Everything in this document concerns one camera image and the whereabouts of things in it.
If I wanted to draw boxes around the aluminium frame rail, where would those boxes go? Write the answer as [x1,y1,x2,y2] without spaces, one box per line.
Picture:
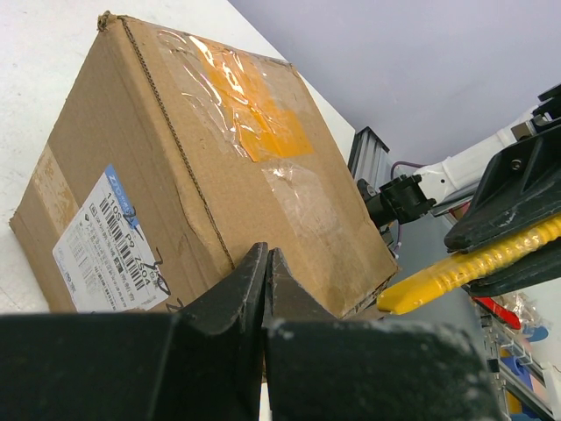
[347,126,389,180]

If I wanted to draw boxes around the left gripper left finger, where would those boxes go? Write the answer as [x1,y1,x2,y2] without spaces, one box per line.
[1,243,268,420]

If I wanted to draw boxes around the brown cardboard express box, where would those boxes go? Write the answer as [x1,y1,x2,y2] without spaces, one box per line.
[10,13,398,318]

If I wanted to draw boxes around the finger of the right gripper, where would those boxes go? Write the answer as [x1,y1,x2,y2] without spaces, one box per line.
[444,129,560,253]
[464,247,560,297]

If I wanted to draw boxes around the yellow utility knife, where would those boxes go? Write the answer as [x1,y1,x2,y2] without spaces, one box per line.
[376,214,560,315]

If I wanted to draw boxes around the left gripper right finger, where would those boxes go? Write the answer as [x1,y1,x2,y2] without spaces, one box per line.
[263,248,501,420]

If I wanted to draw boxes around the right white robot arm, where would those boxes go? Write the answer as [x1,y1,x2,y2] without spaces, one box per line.
[358,86,560,302]

